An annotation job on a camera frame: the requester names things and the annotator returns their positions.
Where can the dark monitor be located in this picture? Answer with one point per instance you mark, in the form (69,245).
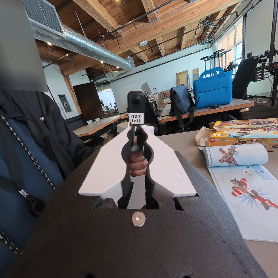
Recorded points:
(89,102)

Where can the large duct vent grille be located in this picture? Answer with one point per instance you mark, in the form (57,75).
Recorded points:
(43,15)

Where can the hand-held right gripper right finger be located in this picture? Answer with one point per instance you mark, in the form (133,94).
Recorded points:
(169,171)

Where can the wooden office desk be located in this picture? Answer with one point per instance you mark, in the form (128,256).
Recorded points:
(97,126)

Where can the silver air duct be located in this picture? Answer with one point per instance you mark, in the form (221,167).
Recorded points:
(86,46)

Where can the white ceiling device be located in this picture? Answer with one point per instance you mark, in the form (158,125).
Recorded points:
(143,43)

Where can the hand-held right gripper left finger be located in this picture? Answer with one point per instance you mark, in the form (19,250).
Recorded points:
(106,171)

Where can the person's left forearm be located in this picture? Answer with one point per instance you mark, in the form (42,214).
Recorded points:
(84,154)

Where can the standing desk with equipment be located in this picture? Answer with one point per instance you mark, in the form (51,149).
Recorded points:
(262,73)

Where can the group of black bar stools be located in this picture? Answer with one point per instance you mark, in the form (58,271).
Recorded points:
(217,52)

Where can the grey office desk wood edge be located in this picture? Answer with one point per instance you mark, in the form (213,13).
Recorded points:
(239,102)

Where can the tall office window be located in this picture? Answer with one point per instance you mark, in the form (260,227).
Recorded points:
(228,43)

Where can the person's left hand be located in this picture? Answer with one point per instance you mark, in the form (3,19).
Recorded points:
(136,165)

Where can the printed cardboard moving box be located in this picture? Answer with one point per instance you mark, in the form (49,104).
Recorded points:
(165,95)

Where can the toy instruction booklet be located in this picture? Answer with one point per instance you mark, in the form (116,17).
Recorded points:
(249,217)

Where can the navy backpack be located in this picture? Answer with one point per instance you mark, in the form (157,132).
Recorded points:
(180,100)

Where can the small duct vent grille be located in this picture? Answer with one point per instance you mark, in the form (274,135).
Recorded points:
(131,62)

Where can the blue felt tote bag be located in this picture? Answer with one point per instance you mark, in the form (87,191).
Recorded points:
(212,93)

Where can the yellow toy brick box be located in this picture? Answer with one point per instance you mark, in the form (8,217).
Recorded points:
(256,126)

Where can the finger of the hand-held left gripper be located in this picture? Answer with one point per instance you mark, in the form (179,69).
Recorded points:
(122,128)
(151,129)

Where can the silver computer monitor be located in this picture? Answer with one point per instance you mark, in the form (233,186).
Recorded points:
(146,88)

